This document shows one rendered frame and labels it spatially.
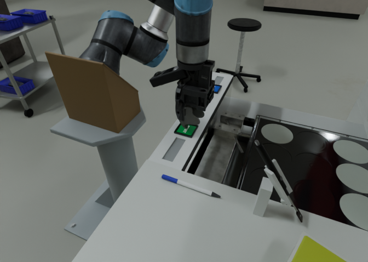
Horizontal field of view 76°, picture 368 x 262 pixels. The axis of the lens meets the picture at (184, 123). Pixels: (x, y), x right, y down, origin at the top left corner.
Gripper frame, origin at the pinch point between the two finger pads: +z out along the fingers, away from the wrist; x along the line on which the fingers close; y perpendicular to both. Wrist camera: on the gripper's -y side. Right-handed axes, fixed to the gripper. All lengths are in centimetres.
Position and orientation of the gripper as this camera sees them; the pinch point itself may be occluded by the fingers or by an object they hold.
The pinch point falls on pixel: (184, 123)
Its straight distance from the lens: 68.4
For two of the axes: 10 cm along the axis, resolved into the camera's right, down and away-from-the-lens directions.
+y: 9.2, 2.4, -3.0
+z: 0.0, 7.8, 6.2
